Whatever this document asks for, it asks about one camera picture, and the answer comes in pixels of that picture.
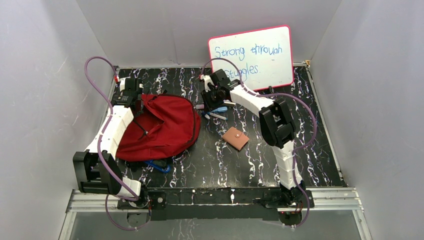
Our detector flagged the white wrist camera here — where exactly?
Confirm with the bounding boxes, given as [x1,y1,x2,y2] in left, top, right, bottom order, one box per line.
[200,74,215,92]
[119,77,132,92]

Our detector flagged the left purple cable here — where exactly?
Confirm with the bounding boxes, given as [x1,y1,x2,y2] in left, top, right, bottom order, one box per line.
[83,56,151,231]

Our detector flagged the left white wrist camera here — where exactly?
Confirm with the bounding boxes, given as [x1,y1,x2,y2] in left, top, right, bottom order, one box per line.
[119,77,132,92]

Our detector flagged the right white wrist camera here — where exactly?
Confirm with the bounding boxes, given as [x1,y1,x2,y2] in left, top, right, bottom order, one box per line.
[200,74,215,92]

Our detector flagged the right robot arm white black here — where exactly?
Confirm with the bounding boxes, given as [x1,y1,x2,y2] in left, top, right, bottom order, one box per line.
[199,69,305,207]

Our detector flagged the whiteboard with pink frame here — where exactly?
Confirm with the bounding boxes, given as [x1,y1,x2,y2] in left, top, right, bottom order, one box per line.
[208,25,294,91]

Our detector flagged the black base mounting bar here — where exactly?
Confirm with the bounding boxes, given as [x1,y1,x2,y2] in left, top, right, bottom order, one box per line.
[117,186,315,224]

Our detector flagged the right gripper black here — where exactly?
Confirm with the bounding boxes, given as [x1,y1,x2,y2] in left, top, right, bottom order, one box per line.
[200,87,224,114]

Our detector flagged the light blue correction tape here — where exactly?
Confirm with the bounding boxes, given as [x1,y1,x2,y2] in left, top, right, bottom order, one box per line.
[211,106,228,114]

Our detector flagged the red student backpack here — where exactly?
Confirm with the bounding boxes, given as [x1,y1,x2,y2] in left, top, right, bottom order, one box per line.
[116,94,201,162]

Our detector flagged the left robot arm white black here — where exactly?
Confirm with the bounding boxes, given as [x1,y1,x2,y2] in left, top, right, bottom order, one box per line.
[72,79,150,208]

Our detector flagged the blue white marker pen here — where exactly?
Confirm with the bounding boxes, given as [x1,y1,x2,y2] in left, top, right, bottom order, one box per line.
[201,112,228,121]

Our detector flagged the blue stapler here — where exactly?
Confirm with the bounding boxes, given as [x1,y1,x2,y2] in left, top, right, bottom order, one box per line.
[145,160,171,174]

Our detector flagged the aluminium frame rail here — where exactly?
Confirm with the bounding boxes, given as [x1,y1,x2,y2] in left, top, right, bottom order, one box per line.
[59,187,372,240]

